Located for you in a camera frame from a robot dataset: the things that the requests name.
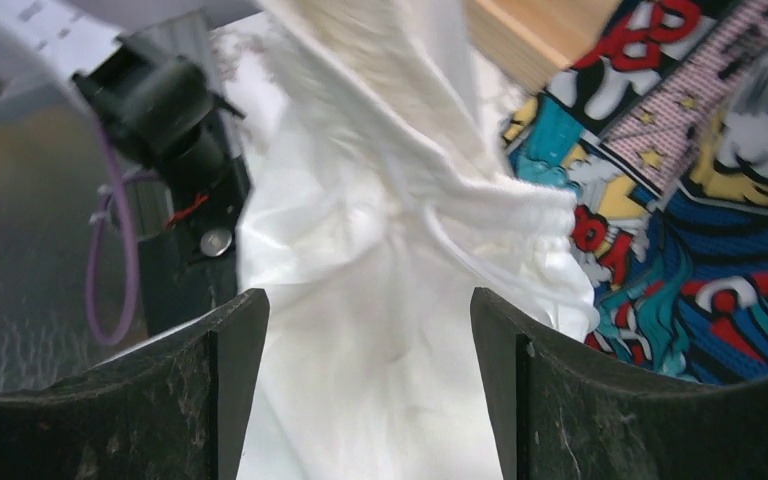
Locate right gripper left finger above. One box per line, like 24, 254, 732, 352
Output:
0, 289, 270, 479

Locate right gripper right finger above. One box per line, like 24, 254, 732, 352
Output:
470, 288, 768, 480

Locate white shorts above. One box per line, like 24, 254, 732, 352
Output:
237, 1, 598, 479

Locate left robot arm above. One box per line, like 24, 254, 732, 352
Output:
0, 1, 250, 346

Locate comic print shorts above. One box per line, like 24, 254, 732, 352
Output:
502, 0, 768, 384

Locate wooden clothes rack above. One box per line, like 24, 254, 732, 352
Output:
463, 0, 619, 93

